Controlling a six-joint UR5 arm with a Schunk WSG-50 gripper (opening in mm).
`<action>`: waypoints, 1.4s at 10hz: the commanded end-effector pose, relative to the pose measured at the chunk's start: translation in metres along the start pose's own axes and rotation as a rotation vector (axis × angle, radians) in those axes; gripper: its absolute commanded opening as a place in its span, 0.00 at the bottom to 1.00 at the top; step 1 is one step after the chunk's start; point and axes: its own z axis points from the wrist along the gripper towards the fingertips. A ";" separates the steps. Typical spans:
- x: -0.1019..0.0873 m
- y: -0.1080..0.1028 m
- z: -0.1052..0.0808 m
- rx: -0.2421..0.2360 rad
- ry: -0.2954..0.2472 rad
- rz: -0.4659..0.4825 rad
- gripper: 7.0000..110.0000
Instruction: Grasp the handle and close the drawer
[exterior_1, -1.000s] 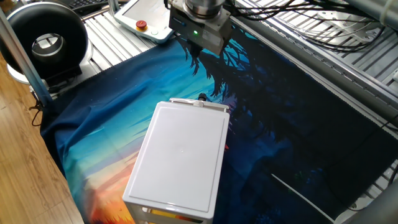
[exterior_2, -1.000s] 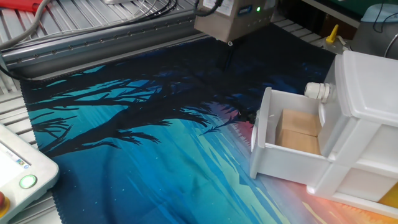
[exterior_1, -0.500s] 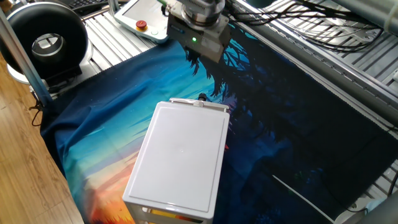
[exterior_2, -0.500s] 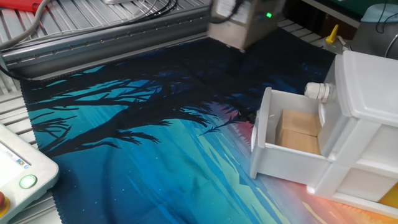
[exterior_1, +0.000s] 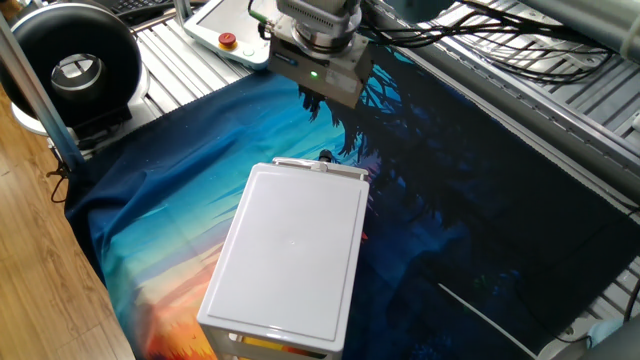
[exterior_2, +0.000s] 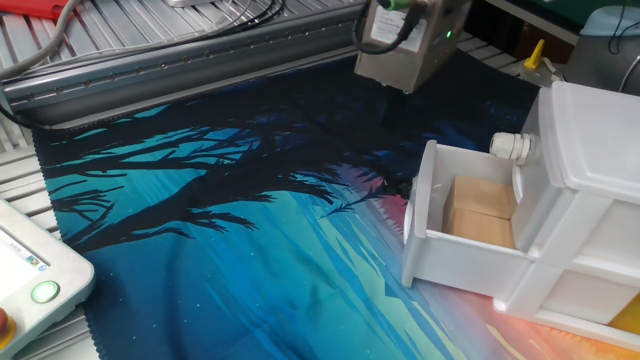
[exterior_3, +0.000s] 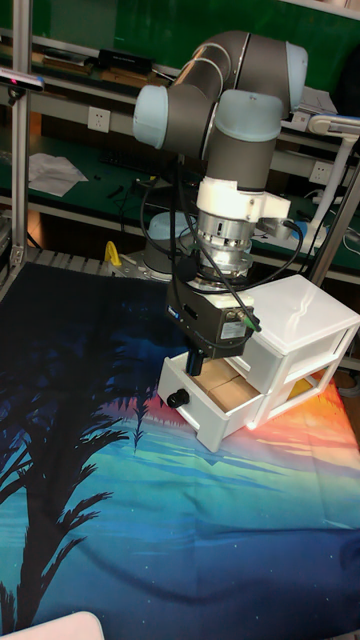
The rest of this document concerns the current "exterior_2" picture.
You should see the white drawer with black knob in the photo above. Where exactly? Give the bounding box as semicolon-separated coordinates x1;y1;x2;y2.
401;139;534;301

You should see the grey Schunk gripper body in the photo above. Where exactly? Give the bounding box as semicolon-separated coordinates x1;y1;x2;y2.
353;0;474;95

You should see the black cable with green plug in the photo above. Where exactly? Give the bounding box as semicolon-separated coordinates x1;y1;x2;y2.
352;0;427;56

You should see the thick grey cable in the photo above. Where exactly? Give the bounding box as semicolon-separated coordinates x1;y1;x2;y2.
0;0;84;81

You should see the white drawer knob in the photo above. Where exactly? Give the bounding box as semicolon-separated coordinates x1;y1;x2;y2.
488;131;534;166

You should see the white plastic drawer cabinet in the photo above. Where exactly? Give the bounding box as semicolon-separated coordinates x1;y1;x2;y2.
492;80;640;351

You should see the dark grey aluminium rail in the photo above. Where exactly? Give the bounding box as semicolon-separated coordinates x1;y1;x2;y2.
0;2;374;129

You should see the white teach pendant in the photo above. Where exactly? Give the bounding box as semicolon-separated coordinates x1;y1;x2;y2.
0;197;96;360

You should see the yellow item in drawer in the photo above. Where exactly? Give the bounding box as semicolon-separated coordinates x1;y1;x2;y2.
607;292;640;336

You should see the tree print table cloth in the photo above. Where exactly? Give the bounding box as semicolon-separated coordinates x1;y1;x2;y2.
32;47;640;360

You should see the red flat object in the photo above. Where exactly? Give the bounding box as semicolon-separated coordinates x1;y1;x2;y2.
0;0;71;21

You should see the black drawer knob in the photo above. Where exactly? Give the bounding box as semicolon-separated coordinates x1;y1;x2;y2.
397;177;419;199

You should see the yellow capped bottle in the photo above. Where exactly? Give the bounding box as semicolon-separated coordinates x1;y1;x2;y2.
517;38;566;84

